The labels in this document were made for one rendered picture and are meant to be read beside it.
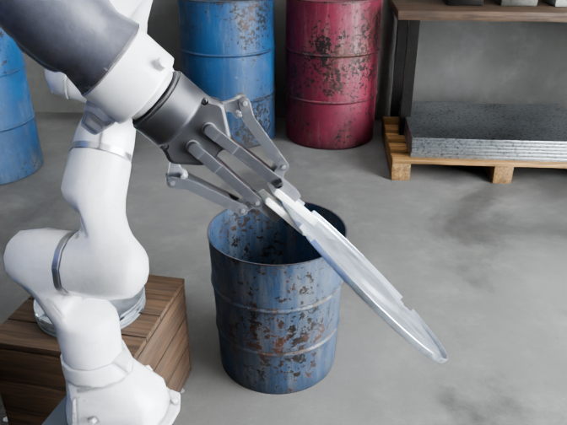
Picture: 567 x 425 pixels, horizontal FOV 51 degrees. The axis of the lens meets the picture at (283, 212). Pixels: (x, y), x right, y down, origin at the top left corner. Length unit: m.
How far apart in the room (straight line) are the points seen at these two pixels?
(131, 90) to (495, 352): 1.79
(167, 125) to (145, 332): 1.07
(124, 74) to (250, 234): 1.46
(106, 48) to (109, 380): 0.73
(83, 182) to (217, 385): 1.05
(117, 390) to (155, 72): 0.72
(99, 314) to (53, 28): 0.66
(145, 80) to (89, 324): 0.62
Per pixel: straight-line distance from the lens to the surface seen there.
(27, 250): 1.08
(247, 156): 0.65
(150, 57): 0.60
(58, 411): 1.31
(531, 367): 2.17
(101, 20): 0.59
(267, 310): 1.70
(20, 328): 1.74
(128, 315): 1.64
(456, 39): 4.30
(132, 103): 0.59
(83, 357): 1.14
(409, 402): 1.93
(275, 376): 1.87
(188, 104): 0.61
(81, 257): 1.03
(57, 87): 1.07
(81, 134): 1.11
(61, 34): 0.58
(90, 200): 1.05
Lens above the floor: 1.33
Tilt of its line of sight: 27 degrees down
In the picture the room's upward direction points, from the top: straight up
